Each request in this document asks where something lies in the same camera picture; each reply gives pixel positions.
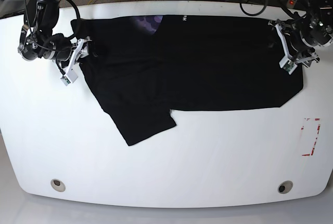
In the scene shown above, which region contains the left table cable grommet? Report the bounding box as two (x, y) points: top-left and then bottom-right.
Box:
(50, 179), (66, 192)

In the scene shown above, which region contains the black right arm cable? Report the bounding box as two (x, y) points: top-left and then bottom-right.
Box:
(22, 0), (84, 43)

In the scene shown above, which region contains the table cable grommet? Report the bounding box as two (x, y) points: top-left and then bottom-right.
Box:
(277, 181), (293, 194)
(50, 179), (66, 192)

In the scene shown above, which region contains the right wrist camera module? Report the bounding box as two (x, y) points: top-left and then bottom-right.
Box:
(60, 70), (78, 86)

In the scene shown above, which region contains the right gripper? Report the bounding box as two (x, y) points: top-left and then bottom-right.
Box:
(55, 36), (106, 75)

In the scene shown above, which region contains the black graphic T-shirt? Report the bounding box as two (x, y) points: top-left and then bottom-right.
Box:
(80, 15), (303, 146)

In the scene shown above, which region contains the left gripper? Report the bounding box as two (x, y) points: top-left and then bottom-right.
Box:
(267, 19), (320, 67)

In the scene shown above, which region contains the red tape rectangle marking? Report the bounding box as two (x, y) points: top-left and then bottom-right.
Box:
(300, 118), (321, 156)

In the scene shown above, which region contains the right table cable grommet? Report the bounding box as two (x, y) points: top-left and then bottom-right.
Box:
(277, 181), (293, 194)

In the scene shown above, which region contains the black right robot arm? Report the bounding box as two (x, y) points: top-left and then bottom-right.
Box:
(18, 0), (101, 74)

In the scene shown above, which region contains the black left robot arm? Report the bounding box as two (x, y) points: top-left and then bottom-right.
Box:
(270, 0), (332, 74)

